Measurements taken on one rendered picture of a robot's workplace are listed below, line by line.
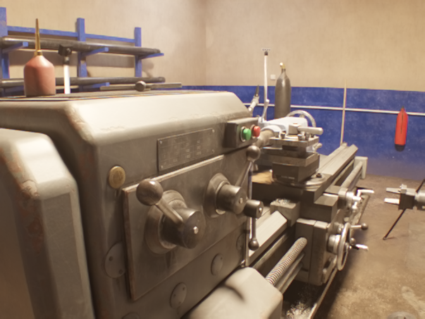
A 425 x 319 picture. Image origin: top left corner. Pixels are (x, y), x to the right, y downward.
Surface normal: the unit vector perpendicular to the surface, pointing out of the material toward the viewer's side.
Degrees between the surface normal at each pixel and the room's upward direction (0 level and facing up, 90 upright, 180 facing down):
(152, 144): 90
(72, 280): 90
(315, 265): 90
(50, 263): 90
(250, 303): 32
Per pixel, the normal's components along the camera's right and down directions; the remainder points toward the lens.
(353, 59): -0.53, 0.18
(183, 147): 0.85, 0.11
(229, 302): 0.45, -0.77
